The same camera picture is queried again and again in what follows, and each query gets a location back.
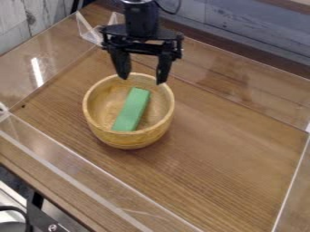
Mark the clear acrylic corner bracket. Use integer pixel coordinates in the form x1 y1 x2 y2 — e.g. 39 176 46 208
74 12 122 46

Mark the green rectangular block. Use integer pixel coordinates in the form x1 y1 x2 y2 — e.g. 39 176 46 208
110 87 149 131

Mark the black cable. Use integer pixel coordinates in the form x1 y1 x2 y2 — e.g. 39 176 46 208
157 0 184 16

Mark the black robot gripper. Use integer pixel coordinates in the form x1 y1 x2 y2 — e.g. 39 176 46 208
100 0 182 85

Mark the clear acrylic tray wall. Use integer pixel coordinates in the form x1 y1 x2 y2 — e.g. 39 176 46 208
0 16 310 232

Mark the black table clamp bracket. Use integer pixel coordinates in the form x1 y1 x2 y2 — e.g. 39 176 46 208
25 191 82 232

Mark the brown wooden bowl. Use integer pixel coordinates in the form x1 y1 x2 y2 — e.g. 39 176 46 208
82 72 174 150

